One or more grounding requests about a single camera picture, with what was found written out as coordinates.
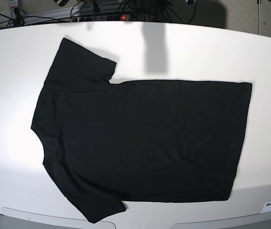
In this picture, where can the black T-shirt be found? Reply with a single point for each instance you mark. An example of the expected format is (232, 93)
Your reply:
(167, 141)

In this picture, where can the grey power strip red switch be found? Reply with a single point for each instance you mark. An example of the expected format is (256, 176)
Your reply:
(103, 18)

